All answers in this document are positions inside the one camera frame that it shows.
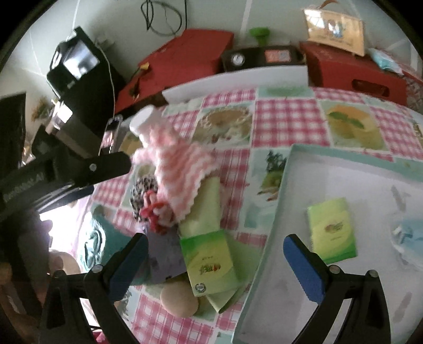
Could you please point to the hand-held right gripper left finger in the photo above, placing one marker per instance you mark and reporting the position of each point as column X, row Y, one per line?
column 123, row 264

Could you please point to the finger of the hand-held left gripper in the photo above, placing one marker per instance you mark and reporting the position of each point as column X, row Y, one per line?
column 69, row 195
column 102, row 167

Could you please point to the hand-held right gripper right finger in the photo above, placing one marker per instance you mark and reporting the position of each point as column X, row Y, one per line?
column 304, row 264

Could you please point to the purple cloth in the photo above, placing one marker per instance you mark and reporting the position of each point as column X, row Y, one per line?
column 163, row 258

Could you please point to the leopard print scrunchie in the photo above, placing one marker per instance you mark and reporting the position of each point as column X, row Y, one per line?
column 142, row 188

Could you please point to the green tissue packet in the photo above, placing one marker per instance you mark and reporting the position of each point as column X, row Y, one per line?
column 211, row 261
column 332, row 228

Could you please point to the pink white striped cloth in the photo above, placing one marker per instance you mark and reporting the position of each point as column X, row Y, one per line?
column 178, row 165

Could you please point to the pale green shallow box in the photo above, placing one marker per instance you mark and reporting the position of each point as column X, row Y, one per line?
column 330, row 185

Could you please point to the light green cloth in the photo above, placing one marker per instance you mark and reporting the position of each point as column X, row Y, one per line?
column 205, row 205

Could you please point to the smartphone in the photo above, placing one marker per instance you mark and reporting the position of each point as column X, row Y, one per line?
column 110, row 135

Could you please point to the white plastic bottle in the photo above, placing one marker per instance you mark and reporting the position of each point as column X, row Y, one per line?
column 143, row 119

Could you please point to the beige round sponge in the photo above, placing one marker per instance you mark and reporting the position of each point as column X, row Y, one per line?
column 178, row 297

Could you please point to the light blue face mask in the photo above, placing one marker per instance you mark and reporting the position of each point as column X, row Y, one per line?
column 408, row 238

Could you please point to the flat red cardboard box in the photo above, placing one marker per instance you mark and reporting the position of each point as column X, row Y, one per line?
column 185, row 53

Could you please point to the pink checked printed tablecloth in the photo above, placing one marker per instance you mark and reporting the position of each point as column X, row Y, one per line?
column 284, row 115

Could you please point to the white board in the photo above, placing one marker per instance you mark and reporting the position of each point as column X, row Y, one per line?
column 231, row 82

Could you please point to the black box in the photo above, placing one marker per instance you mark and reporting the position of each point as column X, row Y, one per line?
column 251, row 58

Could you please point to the green plastic item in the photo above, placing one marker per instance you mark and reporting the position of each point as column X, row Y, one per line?
column 259, row 34

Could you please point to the light blue packet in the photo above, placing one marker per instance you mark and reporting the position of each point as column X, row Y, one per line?
column 385, row 61

